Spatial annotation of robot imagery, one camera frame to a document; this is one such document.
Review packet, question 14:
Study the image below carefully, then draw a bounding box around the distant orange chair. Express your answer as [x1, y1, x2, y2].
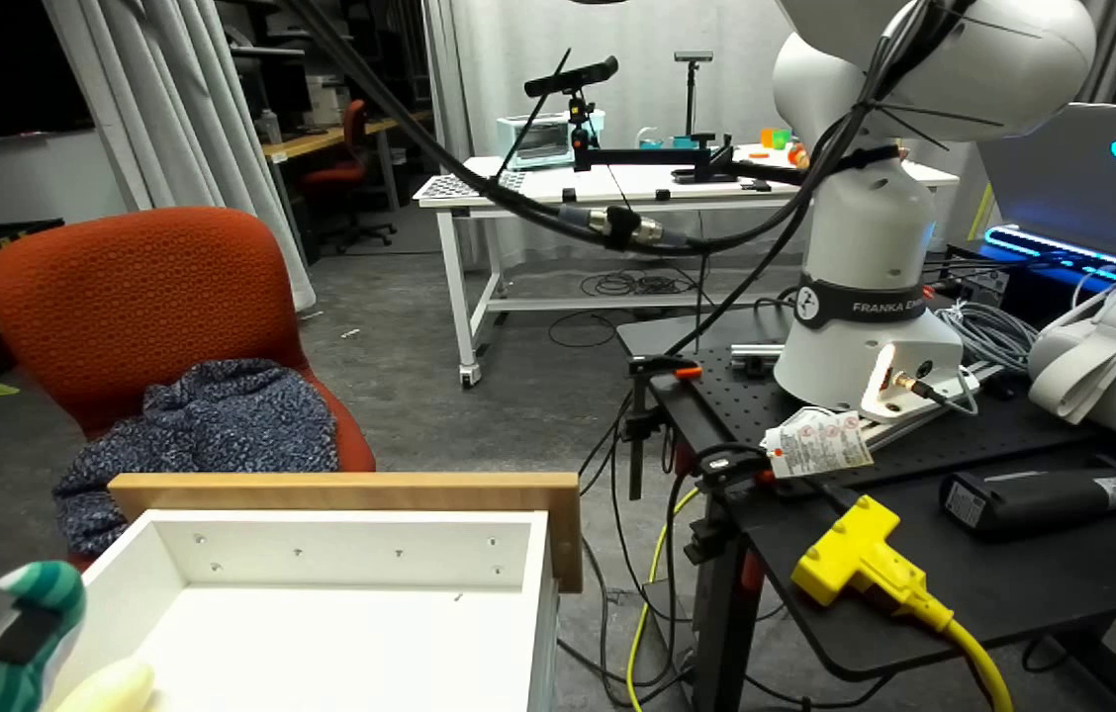
[292, 94, 400, 255]

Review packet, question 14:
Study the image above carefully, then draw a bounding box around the white lab table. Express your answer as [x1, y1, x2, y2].
[411, 165, 796, 387]

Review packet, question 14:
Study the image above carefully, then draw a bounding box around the black stereo camera on stand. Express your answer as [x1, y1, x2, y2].
[522, 55, 618, 171]

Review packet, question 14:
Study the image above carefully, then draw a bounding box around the blue knitted sweater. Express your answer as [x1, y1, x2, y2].
[51, 359, 336, 558]

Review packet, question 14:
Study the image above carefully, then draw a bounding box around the open laptop with blue screen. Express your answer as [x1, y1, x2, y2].
[982, 102, 1116, 267]

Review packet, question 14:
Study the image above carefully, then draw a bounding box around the pale yellow toy food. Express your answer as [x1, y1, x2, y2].
[51, 661, 155, 712]

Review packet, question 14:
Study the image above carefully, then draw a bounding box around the black power brick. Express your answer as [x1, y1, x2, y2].
[940, 467, 1116, 537]

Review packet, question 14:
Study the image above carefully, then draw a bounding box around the green toy watermelon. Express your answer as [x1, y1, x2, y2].
[0, 558, 89, 712]

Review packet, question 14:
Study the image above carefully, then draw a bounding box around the wooden front white drawer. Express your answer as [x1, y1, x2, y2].
[49, 470, 582, 712]

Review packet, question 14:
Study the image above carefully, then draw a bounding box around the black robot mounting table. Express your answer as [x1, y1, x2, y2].
[613, 313, 1116, 712]

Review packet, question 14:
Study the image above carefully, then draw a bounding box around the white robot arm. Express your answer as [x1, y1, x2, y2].
[0, 0, 1097, 430]

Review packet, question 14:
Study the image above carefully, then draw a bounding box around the small teal white toy oven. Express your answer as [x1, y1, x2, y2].
[500, 114, 573, 171]

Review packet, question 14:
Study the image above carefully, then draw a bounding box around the yellow power plug with cable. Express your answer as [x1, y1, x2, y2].
[792, 495, 1018, 712]

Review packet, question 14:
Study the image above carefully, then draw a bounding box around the white crumpled packet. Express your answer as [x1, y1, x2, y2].
[759, 407, 875, 481]

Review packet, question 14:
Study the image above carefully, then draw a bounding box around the orange office chair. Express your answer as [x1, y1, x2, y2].
[0, 208, 376, 470]

